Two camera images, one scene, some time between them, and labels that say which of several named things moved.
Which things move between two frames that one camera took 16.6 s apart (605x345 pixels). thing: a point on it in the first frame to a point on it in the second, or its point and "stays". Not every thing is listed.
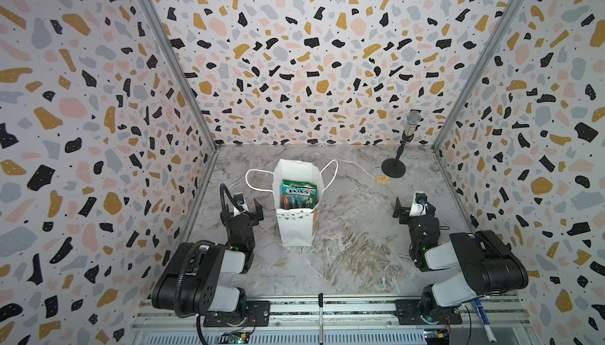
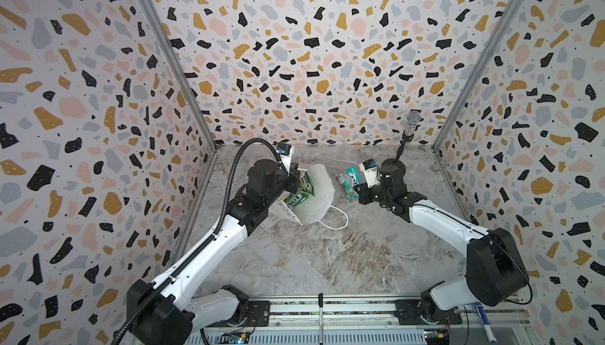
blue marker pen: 488,328 stays
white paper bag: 295,225 to 317,205
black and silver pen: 321,305 stays
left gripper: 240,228 to 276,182
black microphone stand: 393,167 stays
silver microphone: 413,117 stays
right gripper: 413,217 to 365,194
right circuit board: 436,336 stays
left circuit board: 233,337 stays
